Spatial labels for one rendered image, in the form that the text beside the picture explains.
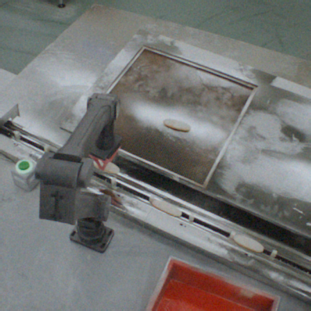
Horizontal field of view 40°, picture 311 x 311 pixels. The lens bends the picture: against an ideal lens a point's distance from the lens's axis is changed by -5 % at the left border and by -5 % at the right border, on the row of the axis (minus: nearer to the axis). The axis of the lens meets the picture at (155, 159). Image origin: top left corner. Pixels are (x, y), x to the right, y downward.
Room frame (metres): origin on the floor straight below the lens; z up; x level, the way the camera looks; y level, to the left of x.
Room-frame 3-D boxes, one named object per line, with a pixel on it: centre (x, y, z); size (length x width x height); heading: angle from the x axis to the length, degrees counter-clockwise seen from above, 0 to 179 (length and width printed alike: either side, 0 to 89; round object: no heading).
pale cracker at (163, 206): (0.82, -0.05, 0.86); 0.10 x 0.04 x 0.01; 66
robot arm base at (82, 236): (0.71, 0.17, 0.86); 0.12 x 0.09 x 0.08; 72
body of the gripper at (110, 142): (0.92, 0.15, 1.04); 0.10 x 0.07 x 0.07; 156
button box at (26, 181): (0.90, 0.42, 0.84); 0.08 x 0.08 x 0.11; 66
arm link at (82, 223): (0.73, 0.18, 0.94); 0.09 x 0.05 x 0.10; 175
